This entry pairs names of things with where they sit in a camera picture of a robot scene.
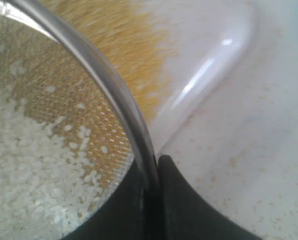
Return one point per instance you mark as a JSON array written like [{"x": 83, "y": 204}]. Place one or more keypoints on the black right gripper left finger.
[{"x": 121, "y": 217}]

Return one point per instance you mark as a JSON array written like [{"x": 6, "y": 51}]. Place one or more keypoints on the yellow grain powder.
[{"x": 26, "y": 175}]

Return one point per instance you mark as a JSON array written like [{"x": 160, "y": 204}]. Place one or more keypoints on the white square plastic tray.
[{"x": 204, "y": 40}]

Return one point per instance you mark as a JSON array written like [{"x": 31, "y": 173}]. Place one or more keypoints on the round stainless steel sieve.
[{"x": 71, "y": 75}]

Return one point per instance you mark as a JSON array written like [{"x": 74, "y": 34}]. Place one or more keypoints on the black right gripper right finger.
[{"x": 187, "y": 215}]

